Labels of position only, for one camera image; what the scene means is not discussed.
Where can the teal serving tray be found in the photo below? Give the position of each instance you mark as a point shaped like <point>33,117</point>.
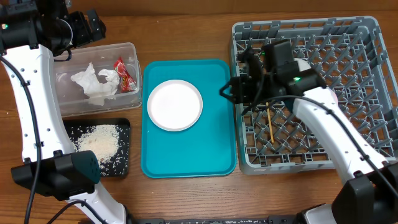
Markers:
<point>208,148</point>

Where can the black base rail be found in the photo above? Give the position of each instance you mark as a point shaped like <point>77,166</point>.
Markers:
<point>273,219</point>

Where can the grey dishwasher rack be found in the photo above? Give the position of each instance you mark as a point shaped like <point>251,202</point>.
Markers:
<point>351,56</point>

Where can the pink round plate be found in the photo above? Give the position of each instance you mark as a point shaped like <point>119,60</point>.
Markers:
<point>174,105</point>

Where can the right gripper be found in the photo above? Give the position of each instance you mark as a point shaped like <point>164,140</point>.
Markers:
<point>239,94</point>

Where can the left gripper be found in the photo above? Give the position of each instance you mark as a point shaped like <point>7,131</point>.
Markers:
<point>84,35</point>

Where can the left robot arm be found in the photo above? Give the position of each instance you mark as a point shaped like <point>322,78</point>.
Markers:
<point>33,36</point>

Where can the white rice with food scrap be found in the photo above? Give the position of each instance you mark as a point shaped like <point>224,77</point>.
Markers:
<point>99,143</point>

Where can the clear plastic waste bin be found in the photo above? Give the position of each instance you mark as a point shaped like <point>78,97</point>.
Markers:
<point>71,98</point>

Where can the grey bowl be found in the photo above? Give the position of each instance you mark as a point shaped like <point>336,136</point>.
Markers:
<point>302,64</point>

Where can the red snack wrapper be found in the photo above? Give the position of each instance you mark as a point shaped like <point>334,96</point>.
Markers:
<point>127,83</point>

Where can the white tissue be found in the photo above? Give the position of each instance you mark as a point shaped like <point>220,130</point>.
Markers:
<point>92,88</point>

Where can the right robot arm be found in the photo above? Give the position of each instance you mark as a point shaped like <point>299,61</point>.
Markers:
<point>369,193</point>

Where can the wooden chopstick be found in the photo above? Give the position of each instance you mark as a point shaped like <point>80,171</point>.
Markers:
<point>270,123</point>

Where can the black plastic tray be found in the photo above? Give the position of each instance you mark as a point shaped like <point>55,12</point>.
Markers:
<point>121,168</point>

